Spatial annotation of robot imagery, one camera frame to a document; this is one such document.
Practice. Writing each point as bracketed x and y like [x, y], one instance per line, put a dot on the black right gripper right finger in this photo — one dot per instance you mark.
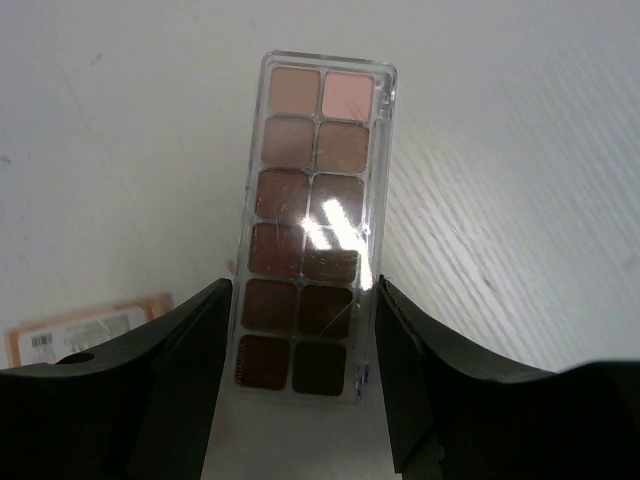
[456, 410]

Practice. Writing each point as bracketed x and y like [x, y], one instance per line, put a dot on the small pink compact palette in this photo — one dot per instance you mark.
[51, 340]

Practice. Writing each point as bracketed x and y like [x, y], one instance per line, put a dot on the brown ten-pan eyeshadow palette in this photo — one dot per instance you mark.
[312, 227]

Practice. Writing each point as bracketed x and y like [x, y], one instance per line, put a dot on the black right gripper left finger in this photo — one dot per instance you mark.
[139, 406]

